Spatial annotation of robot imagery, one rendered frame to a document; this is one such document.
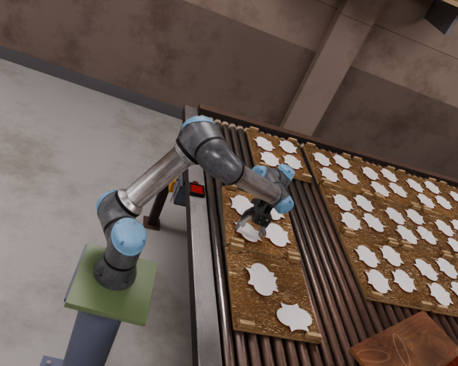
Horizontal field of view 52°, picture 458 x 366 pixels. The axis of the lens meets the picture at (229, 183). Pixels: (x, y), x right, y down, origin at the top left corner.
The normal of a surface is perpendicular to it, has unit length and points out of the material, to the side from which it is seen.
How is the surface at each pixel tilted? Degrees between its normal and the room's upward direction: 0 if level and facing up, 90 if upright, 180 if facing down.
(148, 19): 90
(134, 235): 11
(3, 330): 0
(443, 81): 90
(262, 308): 0
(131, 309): 4
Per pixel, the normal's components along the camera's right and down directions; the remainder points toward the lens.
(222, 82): -0.01, 0.57
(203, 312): 0.36, -0.76
